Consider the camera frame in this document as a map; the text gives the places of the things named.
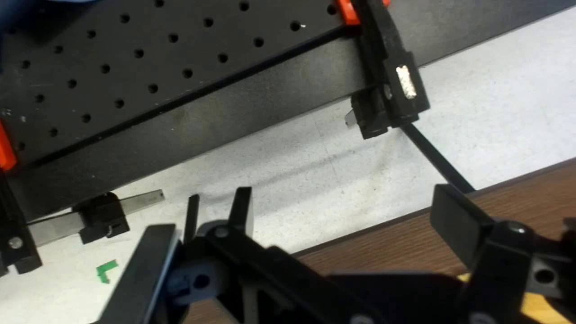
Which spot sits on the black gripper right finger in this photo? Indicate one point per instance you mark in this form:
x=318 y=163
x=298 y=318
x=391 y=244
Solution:
x=462 y=219

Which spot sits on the thin black perforated strip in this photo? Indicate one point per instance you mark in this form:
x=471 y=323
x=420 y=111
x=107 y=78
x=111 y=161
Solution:
x=438 y=159

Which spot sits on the green floor tape mark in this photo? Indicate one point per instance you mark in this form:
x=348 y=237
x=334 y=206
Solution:
x=109 y=271

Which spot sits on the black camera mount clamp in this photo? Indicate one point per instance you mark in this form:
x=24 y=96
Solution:
x=390 y=91

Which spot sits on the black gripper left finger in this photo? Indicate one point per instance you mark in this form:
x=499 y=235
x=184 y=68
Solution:
x=147 y=276

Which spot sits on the silver metal bar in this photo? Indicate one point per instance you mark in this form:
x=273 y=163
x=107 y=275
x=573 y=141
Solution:
x=145 y=199

